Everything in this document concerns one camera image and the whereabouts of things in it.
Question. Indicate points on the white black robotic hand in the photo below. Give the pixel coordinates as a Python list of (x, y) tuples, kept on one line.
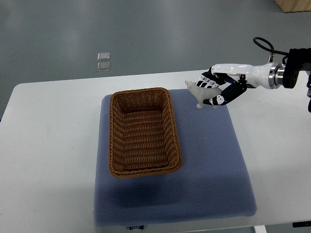
[(240, 77)]

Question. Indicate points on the white bear figurine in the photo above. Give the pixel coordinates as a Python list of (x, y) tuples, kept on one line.
[(201, 93)]

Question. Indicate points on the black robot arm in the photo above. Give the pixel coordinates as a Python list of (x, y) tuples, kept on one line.
[(295, 61)]

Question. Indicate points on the brown wicker basket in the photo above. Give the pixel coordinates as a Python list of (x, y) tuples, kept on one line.
[(143, 137)]

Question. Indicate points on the wooden box corner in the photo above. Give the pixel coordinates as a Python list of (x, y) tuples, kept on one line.
[(292, 6)]

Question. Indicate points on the blue padded mat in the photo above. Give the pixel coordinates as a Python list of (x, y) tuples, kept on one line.
[(213, 181)]

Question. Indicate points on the upper clear floor plate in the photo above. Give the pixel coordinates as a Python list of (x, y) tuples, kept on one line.
[(103, 56)]

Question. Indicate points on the clear floor plate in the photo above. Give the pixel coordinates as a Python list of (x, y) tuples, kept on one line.
[(103, 56), (103, 66)]

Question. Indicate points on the lower clear floor plate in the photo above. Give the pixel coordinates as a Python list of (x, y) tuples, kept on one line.
[(103, 66)]

